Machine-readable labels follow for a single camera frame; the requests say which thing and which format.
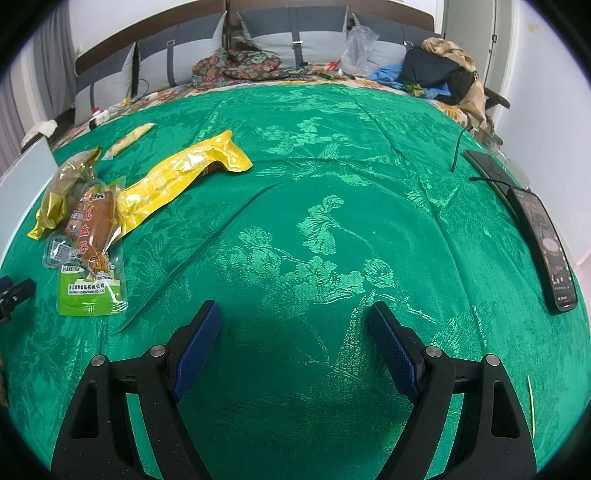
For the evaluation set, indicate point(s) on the small red white bottle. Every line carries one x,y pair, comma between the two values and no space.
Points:
95,121

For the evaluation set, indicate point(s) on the brown headboard panel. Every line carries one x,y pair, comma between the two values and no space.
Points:
406,16

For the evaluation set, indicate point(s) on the dark floral cloth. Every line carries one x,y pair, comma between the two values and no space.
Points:
240,64

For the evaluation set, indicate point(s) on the green fish snack packet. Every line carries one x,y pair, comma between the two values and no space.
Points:
97,221

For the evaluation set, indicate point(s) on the pile of clothes and bag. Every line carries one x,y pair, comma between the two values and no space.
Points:
448,46

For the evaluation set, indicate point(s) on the white door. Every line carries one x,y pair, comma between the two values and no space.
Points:
466,27

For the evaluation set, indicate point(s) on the grey curtain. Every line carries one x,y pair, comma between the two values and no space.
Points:
53,64

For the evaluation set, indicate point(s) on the clear plastic bag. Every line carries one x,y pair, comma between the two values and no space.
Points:
358,50

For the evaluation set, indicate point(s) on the blue cloth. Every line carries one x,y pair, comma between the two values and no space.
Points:
388,74

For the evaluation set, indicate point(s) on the thin bamboo stick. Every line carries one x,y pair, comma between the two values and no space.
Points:
531,406

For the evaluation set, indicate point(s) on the white sheer curtain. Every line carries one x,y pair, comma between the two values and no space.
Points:
11,124

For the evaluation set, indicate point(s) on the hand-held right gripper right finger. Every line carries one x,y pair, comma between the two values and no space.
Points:
392,350

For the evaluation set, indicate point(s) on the floral bed sheet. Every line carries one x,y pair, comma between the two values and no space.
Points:
184,94

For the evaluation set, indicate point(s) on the long yellow snack packet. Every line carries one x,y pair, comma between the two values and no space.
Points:
161,184

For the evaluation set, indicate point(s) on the grey headboard cushion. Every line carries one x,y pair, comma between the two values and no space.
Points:
277,37
184,60
101,92
401,34

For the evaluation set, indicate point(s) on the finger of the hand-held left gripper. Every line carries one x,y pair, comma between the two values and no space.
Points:
18,290

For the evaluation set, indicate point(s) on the green patterned blanket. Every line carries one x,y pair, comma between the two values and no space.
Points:
323,277

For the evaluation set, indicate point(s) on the gold clear snack packet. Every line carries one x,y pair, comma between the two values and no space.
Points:
64,184

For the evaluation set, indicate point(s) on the black smartphone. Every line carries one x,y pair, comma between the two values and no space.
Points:
549,258

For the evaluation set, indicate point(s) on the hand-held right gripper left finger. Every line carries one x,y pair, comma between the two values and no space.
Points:
196,355

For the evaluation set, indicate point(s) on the white cloth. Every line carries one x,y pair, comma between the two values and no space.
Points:
39,131

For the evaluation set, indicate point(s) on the black bag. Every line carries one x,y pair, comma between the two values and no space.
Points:
429,67

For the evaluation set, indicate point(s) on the pale yellow stick packet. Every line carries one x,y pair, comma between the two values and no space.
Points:
129,138

